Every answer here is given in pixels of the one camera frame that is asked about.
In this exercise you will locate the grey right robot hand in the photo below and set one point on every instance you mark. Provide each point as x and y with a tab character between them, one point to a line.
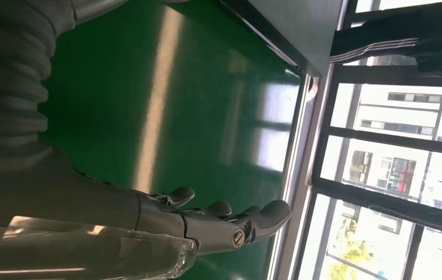
89	216

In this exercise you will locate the green conveyor belt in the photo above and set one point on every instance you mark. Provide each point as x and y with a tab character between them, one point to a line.
128	96

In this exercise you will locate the dark green table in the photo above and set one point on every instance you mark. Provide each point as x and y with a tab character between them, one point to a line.
298	27

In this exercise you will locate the person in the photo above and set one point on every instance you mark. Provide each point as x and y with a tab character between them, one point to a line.
418	42

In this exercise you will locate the silver conveyor frame rail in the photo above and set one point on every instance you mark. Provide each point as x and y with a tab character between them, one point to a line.
302	154

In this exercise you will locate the black window frame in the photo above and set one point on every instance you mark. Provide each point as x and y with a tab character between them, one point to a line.
379	141

